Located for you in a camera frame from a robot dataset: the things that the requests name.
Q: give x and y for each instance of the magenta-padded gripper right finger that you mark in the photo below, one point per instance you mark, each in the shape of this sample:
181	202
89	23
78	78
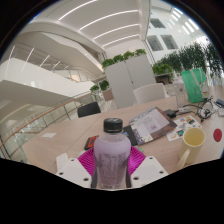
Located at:
148	170

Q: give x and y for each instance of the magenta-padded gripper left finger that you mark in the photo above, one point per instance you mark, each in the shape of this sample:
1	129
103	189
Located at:
74	171

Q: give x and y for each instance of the purple drink bottle black cap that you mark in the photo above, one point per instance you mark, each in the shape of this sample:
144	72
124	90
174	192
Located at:
111	156

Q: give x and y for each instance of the clear plastic water bottle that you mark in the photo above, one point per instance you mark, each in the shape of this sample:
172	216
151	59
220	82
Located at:
180	91

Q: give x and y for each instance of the small white tag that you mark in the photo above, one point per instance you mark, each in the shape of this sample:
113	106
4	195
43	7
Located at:
62	161

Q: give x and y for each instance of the small black red case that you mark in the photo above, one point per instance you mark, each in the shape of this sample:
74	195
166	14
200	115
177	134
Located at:
90	142

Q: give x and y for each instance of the white paper card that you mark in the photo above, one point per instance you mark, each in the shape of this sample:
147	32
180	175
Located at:
49	135

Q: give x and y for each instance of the open magazine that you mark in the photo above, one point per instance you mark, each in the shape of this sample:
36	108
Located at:
151	125

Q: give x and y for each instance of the pale yellow mug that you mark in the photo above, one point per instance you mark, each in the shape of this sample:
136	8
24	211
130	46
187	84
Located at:
191	141

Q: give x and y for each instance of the colourful sticker sheet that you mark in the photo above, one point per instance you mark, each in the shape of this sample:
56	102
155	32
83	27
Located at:
183	128

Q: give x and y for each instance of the black power adapter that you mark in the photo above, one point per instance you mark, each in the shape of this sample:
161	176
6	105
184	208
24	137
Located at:
171	113

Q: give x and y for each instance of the black chair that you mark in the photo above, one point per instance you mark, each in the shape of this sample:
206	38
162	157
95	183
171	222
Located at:
88	109

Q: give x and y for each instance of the white chair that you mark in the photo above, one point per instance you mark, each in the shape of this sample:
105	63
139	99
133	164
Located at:
150	93

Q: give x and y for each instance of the flat round red coaster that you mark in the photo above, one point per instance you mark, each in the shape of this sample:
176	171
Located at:
217	135

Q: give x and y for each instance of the tall white planter with plants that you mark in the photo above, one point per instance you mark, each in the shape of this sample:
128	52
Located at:
130	80

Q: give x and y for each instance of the green shopping bag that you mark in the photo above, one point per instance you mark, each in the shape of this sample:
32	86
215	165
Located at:
194	85

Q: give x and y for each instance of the brown planter with green bushes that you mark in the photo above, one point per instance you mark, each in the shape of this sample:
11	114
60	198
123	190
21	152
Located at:
186	61

